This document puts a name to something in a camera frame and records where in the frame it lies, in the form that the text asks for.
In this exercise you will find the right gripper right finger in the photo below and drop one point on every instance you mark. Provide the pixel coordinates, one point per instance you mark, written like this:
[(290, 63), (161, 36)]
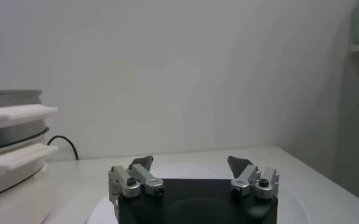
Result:
[(247, 179)]

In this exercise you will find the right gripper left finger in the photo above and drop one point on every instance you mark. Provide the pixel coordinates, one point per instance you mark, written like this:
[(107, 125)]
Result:
[(125, 184)]

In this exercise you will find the white round plate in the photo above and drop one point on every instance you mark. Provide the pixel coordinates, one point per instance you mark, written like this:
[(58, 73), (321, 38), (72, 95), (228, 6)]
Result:
[(191, 170)]

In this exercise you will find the white electric pot base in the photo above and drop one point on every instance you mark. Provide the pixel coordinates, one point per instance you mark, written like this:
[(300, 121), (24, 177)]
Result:
[(8, 188)]

